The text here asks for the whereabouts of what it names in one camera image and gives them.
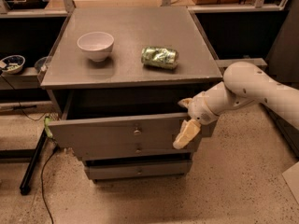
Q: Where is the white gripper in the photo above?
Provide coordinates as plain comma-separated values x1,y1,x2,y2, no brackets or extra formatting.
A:
173,91,219,149

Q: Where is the white ceramic bowl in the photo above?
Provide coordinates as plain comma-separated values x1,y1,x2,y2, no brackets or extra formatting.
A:
77,32,115,62

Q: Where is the blue patterned bowl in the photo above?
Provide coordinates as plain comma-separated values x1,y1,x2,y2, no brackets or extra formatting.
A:
0,55,25,75

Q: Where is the grey drawer cabinet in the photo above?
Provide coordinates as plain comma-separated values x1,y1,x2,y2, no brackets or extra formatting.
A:
37,6,225,183

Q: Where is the green snack bag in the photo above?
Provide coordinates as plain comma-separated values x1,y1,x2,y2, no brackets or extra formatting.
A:
44,116,56,139

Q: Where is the grey left low shelf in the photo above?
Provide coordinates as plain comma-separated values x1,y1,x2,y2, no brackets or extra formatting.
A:
0,67,39,91

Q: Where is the grey drawer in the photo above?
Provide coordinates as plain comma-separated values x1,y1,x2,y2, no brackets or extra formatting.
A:
47,91,219,151
84,160,192,180
73,136,201,161

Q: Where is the black metal table leg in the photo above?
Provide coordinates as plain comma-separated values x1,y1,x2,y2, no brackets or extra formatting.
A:
20,131,47,195

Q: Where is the black floor cable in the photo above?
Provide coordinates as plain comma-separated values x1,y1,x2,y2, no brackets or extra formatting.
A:
40,146,59,224

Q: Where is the crushed green soda can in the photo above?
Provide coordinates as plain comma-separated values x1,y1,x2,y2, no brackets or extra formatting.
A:
141,47,178,70

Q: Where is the grey top drawer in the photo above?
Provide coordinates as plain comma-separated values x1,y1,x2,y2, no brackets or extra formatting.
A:
47,91,219,151

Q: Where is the small clear glass bowl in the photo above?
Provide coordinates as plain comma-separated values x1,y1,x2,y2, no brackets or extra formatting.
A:
34,56,52,73

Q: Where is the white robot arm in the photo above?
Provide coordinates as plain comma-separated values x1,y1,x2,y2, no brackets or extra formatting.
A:
173,62,299,149

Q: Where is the grey bottom drawer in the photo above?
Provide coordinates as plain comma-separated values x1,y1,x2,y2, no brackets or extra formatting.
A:
84,160,192,180

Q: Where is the grey middle drawer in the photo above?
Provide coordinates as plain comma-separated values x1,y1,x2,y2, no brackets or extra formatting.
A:
73,136,201,161

